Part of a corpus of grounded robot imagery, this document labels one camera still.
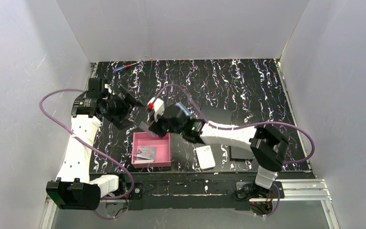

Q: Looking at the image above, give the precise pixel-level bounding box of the blue leather card holder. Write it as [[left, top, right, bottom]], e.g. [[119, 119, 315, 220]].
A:
[[175, 102, 192, 117]]

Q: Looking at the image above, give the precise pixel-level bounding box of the single grey credit card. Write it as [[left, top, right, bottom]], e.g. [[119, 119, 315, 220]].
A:
[[139, 121, 156, 137]]

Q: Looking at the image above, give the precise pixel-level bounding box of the pink plastic tray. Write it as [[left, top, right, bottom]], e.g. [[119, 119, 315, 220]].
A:
[[131, 132, 171, 168]]

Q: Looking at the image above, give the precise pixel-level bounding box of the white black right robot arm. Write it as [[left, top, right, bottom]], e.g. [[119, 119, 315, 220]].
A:
[[147, 102, 289, 198]]

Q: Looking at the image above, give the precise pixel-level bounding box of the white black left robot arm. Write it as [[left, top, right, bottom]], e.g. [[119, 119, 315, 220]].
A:
[[39, 78, 143, 211]]

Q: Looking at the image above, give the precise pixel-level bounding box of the loose VIP card in tray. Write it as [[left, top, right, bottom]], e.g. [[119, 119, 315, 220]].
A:
[[136, 146, 156, 161]]

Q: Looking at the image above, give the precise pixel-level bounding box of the stack of grey cards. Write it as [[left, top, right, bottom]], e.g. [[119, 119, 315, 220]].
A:
[[134, 158, 154, 164]]

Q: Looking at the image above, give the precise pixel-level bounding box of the white small box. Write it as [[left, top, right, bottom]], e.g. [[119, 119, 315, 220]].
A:
[[195, 146, 216, 170]]

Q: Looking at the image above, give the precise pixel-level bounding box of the flat black rectangular box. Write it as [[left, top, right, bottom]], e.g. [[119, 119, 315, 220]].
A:
[[229, 146, 254, 162]]

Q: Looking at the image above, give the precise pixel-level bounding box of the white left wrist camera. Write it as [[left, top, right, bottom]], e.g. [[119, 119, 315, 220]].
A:
[[104, 83, 114, 95]]

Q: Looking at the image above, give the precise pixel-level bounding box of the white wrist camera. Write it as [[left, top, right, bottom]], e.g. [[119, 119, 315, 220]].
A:
[[104, 83, 114, 95], [147, 97, 165, 122]]

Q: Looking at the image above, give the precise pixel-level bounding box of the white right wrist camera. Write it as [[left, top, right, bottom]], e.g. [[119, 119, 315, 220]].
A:
[[147, 97, 165, 122]]

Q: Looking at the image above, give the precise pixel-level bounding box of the blue red handled screwdriver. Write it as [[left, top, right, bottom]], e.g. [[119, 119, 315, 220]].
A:
[[113, 62, 137, 73]]

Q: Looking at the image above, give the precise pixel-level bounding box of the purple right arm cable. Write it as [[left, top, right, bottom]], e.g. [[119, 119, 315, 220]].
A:
[[152, 83, 315, 219]]

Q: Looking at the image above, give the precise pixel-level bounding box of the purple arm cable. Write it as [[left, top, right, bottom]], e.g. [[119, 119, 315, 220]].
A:
[[39, 89, 135, 220], [152, 83, 315, 219]]

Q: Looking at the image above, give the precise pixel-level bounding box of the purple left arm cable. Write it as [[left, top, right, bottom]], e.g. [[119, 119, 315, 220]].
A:
[[39, 89, 135, 220]]

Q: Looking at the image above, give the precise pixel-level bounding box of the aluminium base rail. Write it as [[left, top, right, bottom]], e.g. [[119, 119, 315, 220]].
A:
[[40, 177, 339, 229]]

